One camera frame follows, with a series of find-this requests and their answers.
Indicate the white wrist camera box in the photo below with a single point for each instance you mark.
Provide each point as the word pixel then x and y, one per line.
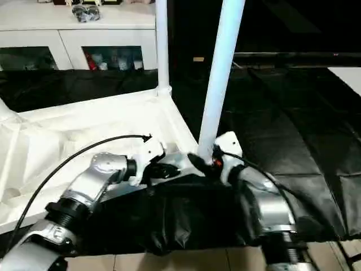
pixel 148 158
pixel 228 152

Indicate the black work mat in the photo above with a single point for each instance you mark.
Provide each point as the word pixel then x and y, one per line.
pixel 293 130

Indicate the small yellow tag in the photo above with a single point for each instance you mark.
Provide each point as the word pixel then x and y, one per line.
pixel 198 59

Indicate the shiny ornament on cabinet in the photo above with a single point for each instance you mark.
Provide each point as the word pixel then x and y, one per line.
pixel 86 12

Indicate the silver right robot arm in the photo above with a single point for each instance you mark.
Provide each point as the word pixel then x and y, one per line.
pixel 268 209

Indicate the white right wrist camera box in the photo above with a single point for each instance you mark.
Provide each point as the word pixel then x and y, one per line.
pixel 228 152

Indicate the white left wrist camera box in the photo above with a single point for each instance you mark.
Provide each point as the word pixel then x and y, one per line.
pixel 148 158

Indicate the white plastic table leg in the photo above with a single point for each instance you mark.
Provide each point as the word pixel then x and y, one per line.
pixel 223 68
pixel 162 42
pixel 7 110

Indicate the dark low shelf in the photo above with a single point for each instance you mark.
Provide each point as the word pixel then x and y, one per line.
pixel 293 56

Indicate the white cabinet with glass doors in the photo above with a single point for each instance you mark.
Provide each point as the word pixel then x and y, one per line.
pixel 73 34

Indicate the white plastic table top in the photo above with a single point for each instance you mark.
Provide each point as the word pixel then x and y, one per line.
pixel 56 135

